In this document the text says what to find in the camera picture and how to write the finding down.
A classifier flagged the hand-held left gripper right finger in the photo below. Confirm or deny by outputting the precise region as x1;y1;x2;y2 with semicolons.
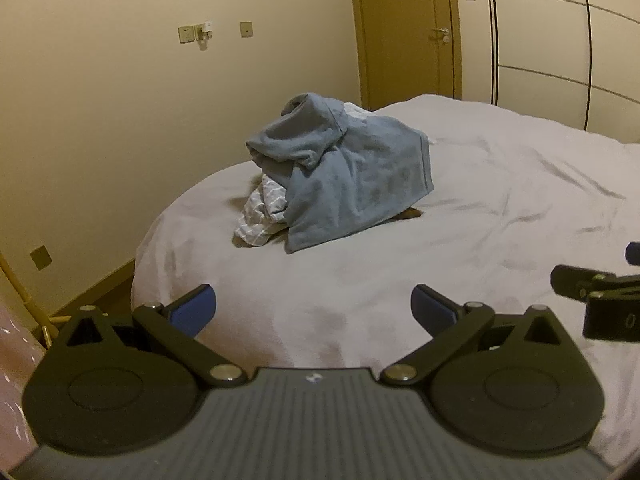
379;284;577;388

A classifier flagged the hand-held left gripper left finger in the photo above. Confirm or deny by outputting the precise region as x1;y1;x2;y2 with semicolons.
50;284;248;388

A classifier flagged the blue t-shirt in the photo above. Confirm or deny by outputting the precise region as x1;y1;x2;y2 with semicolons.
245;92;435;254

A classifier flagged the white bed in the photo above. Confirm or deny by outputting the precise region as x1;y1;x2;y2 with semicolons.
131;94;640;463

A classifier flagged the white patterned garment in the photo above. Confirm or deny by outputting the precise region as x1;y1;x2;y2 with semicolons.
234;174;292;247

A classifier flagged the yellow metal rack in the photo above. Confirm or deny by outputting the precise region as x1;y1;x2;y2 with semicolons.
0;251;60;350

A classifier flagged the pink glossy cover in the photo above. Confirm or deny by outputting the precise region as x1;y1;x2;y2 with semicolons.
0;302;53;461

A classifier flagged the beige wardrobe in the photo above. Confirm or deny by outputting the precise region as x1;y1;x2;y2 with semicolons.
452;0;640;147

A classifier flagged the brown wooden door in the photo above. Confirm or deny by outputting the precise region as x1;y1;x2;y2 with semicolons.
347;0;463;111

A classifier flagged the wall socket plate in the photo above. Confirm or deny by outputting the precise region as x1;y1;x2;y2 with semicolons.
30;244;53;271

